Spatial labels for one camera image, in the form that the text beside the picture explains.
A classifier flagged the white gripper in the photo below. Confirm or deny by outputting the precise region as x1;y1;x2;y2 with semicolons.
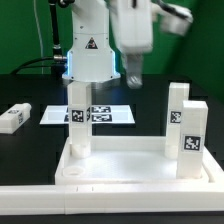
110;0;153;89

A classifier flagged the white desk top tray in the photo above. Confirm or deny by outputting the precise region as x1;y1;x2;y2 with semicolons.
55;136;209;185

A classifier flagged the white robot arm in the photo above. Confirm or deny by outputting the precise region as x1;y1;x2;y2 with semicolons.
63;0;193;89

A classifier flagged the fiducial marker sheet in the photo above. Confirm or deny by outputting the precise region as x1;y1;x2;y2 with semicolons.
40;105;135;125

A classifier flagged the white L-shaped obstacle fence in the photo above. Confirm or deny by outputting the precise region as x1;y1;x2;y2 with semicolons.
0;146;224;216

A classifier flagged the black cable bundle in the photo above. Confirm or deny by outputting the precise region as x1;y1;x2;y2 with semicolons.
9;0;69;76

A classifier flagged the white hanging cable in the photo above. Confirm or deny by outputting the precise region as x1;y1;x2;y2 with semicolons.
33;0;45;75

